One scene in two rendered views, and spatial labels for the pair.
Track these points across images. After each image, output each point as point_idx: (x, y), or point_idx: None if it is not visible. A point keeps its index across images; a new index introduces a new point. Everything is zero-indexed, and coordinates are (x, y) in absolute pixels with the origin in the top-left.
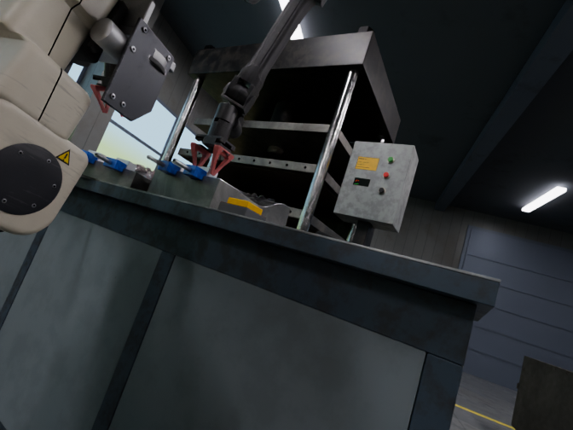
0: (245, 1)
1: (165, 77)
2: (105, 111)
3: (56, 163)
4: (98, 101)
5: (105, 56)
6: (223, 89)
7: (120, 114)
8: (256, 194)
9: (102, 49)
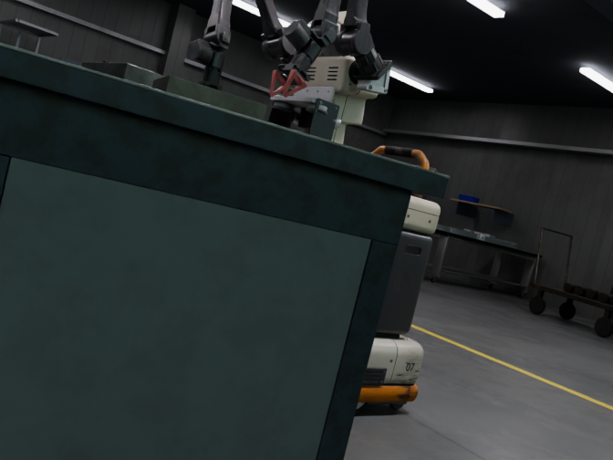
0: (266, 55)
1: (271, 107)
2: (284, 95)
3: None
4: (293, 93)
5: (301, 102)
6: (229, 43)
7: (273, 96)
8: (103, 61)
9: (297, 124)
